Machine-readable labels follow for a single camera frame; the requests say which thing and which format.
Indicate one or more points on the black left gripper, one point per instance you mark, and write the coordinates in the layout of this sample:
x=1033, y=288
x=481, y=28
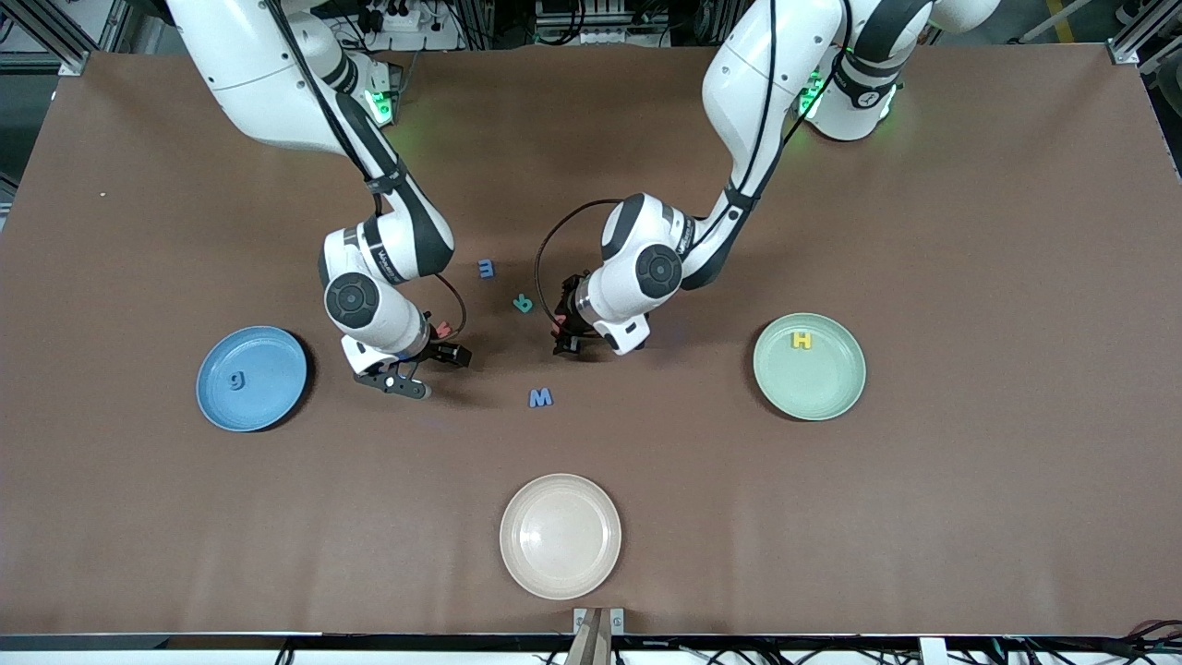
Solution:
x=570, y=317

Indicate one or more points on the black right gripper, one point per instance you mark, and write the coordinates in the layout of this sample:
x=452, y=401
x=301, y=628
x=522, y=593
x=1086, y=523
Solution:
x=441, y=350

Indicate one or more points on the teal capital letter R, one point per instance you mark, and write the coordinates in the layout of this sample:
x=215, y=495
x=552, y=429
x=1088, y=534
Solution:
x=524, y=302

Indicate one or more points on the blue lowercase letter g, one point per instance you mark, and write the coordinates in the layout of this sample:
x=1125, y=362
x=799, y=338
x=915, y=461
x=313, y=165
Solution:
x=237, y=379

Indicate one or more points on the yellow capital letter H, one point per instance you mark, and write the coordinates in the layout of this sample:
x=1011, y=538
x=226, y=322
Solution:
x=802, y=340

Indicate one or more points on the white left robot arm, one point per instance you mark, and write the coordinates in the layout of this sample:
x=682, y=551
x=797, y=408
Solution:
x=748, y=83

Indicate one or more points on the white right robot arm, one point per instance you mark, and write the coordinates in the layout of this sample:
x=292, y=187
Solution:
x=249, y=74

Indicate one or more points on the blue capital letter W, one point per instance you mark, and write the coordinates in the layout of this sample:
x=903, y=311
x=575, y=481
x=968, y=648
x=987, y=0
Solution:
x=540, y=397

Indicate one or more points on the blue lowercase letter m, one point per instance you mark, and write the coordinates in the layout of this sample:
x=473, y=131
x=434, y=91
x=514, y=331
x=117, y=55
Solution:
x=486, y=269

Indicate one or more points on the blue round plate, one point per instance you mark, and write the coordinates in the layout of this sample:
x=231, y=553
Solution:
x=268, y=397

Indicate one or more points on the beige round plate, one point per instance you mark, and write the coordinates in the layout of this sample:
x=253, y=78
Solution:
x=560, y=537

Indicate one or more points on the green round plate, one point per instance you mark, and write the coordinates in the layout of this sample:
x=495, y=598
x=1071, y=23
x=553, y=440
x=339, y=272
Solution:
x=817, y=383

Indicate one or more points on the black electronics rack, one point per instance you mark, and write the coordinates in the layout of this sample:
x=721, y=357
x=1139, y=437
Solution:
x=572, y=14

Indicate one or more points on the white power strip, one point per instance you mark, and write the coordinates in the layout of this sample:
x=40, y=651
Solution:
x=429, y=39

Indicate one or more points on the tan wooden strip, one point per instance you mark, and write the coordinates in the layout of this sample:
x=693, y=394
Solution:
x=591, y=646

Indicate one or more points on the metal table edge bracket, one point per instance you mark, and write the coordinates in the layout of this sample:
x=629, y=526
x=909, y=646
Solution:
x=617, y=621

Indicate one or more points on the aluminium frame profile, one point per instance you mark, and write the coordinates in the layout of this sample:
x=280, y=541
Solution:
x=69, y=57
x=1125, y=54

